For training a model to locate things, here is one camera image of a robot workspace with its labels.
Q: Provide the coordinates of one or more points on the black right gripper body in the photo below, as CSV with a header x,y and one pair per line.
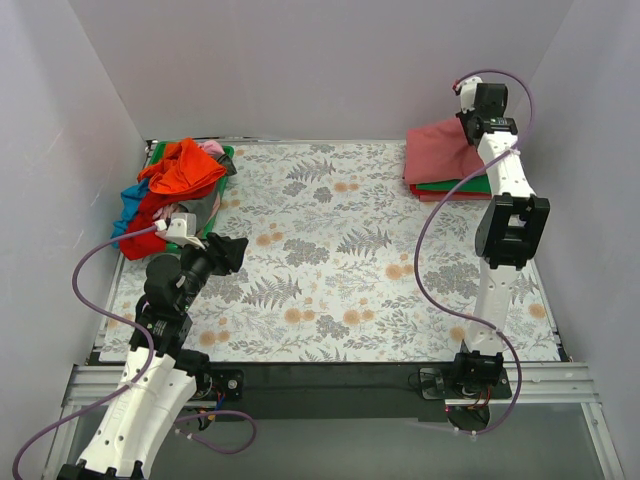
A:
x,y
465,118

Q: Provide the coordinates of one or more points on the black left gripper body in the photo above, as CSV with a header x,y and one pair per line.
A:
x,y
220,252

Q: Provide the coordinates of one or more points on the dusty rose t-shirt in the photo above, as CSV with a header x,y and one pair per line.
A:
x,y
439,152

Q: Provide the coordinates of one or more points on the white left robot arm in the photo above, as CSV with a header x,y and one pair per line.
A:
x,y
160,375

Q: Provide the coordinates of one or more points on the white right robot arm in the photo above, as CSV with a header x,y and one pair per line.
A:
x,y
507,237

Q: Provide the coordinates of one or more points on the red crumpled t-shirt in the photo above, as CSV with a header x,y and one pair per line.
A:
x,y
149,243

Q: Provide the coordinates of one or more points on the grey crumpled t-shirt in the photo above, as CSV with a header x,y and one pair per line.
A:
x,y
205,207

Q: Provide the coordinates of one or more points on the green folded t-shirt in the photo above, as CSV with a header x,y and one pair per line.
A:
x,y
460,186

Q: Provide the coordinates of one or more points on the orange crumpled t-shirt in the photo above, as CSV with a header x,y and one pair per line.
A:
x,y
184,168

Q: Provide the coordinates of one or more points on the blue crumpled t-shirt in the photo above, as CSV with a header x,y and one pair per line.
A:
x,y
131,198

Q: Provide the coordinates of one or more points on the pink folded t-shirt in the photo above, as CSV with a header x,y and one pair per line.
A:
x,y
460,197

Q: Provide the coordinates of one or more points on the red folded t-shirt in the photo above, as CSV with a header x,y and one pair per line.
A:
x,y
437,191

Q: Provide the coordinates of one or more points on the light pink crumpled t-shirt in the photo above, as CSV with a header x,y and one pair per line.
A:
x,y
165,213

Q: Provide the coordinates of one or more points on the floral patterned table mat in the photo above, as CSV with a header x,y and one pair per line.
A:
x,y
343,263

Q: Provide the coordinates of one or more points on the green plastic laundry tray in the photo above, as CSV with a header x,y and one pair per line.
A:
x,y
157,154

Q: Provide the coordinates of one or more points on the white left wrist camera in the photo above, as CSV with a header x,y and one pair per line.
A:
x,y
180,230

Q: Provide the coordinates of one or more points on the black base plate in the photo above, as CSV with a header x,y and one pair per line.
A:
x,y
314,391

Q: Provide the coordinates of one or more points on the aluminium frame rail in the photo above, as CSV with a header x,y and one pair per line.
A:
x,y
556,431

